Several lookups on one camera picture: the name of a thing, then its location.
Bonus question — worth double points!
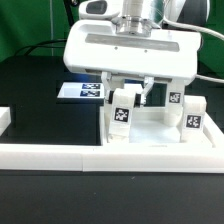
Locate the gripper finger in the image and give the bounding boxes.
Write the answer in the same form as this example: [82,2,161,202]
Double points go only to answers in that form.
[140,77,154,106]
[101,71,115,104]

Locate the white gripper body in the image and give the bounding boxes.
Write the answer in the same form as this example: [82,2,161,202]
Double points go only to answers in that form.
[64,0,201,80]

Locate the white square table top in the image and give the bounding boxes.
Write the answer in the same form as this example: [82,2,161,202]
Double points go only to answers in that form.
[99,107,224,149]

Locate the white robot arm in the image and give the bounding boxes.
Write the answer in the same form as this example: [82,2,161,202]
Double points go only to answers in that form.
[64,0,224,104]

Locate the white marker sheet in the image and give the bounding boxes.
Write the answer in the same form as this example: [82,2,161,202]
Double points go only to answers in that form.
[58,82,104,99]

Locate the black cables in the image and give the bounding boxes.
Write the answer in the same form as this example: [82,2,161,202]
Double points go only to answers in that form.
[13,39,68,57]

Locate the white U-shaped fence wall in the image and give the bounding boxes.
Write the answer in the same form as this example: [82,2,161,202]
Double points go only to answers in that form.
[0,107,224,173]

